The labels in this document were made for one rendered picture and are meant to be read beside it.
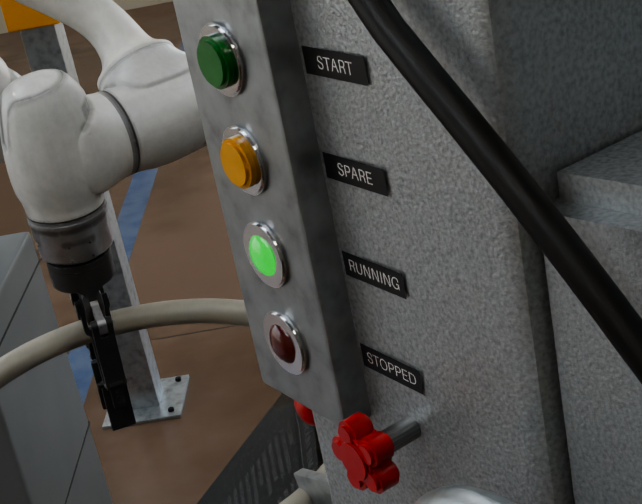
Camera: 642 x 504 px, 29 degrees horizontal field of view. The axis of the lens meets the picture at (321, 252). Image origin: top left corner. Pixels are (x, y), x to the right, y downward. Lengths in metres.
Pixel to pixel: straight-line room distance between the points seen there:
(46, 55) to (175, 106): 1.47
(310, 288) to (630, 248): 0.19
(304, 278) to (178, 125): 0.84
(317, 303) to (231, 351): 2.78
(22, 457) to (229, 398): 1.23
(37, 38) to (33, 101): 1.52
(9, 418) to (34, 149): 0.70
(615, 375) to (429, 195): 0.11
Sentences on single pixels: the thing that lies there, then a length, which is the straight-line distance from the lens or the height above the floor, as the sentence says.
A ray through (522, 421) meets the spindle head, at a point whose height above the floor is 1.25.
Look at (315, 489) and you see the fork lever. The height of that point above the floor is 0.90.
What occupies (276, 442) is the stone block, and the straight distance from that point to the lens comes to 1.52.
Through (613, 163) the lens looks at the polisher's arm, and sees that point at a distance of 0.50.
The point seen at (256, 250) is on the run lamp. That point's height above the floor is 1.31.
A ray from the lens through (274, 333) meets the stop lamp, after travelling 0.65.
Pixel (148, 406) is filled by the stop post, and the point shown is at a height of 0.01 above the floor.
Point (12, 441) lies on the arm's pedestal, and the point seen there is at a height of 0.61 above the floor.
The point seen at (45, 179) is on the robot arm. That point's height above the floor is 1.13.
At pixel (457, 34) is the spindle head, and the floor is 1.42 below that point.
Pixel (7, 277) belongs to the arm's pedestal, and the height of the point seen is 0.79.
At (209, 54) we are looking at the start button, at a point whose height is 1.41.
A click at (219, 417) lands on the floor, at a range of 3.10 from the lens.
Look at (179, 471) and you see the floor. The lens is 2.94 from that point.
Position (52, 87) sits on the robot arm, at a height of 1.22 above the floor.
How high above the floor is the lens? 1.55
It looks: 24 degrees down
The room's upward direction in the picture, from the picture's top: 12 degrees counter-clockwise
